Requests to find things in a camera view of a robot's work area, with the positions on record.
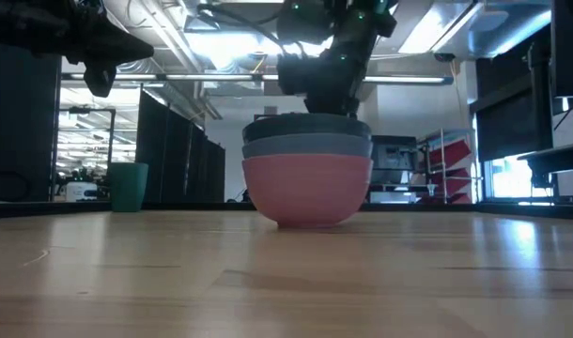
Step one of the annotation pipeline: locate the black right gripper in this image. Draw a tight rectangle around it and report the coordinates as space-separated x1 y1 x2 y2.
276 44 368 117

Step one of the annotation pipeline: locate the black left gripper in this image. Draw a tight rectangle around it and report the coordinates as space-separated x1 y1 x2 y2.
0 0 155 99

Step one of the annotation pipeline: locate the dark grey bowl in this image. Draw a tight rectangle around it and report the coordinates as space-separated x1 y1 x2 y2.
242 112 373 145

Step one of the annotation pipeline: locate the grey-blue bowl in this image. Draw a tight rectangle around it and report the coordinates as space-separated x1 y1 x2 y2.
241 132 375 161

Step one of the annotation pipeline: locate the green plastic cup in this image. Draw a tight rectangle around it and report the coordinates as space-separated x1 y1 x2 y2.
109 161 150 213

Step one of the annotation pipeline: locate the black equipment box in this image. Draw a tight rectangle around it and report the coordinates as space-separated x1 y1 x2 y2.
369 134 419 186

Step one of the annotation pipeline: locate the light pink bowl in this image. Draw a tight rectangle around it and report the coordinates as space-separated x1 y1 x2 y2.
241 153 375 229

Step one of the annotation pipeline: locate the tall dark cabinet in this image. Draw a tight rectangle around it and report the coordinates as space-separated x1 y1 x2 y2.
0 40 63 204

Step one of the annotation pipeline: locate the row of dark partitions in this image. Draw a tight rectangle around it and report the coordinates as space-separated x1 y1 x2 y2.
134 86 227 205

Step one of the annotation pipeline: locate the white machine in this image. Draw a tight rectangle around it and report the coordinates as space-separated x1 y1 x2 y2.
64 180 100 204

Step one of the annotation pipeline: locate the black desk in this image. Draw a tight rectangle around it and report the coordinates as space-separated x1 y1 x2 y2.
517 142 573 189

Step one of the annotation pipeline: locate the black monitor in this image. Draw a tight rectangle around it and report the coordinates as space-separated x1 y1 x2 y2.
550 0 573 100

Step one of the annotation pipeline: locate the silver ceiling duct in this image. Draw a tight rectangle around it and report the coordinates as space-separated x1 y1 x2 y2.
102 0 225 121

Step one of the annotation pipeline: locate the black table edge frame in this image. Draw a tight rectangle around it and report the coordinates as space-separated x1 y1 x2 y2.
0 200 573 221

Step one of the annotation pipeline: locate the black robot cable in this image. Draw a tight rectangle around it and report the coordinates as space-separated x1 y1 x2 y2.
196 2 293 54

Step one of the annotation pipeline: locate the wire shelf with red bins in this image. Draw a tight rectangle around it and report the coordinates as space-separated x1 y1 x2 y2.
416 128 484 205

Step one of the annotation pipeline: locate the large dark wall monitor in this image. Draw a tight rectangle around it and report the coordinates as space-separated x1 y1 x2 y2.
469 25 555 163

